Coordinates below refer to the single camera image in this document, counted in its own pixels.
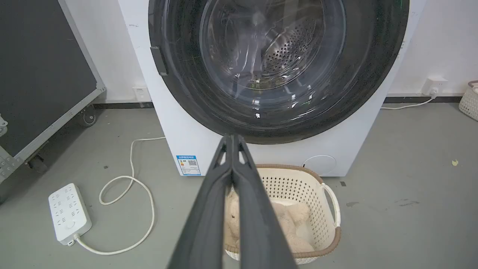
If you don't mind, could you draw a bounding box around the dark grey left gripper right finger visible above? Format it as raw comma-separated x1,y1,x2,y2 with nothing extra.
232,134,297,269

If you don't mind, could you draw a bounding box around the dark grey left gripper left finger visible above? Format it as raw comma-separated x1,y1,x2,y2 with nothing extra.
167,134,234,269

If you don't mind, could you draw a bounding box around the black round washing machine door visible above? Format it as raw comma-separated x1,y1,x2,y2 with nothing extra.
148,0,410,145

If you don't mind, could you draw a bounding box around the white front-load washing machine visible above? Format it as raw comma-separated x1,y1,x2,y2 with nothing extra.
118,0,427,177

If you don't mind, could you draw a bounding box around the cream plush toy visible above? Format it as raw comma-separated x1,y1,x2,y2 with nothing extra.
224,189,315,253

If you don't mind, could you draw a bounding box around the blue energy label sticker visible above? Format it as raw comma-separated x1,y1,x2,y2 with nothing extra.
176,155,201,176

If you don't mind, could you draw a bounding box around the cream perforated laundry basket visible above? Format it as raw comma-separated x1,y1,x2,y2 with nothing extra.
224,164,342,265

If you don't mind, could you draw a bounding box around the white power strip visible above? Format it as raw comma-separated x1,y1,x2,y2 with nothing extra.
48,183,93,246

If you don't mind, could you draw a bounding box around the black wheeled flight case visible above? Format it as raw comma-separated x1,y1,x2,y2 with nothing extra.
0,0,106,204

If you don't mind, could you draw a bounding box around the white perforated basket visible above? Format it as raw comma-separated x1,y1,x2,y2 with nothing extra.
458,80,478,121

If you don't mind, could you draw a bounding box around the white power strip cable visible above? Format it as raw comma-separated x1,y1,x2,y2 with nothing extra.
73,137,166,256

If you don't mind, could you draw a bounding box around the white wall plug with cord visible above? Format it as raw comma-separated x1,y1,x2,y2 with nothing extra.
381,96,435,110

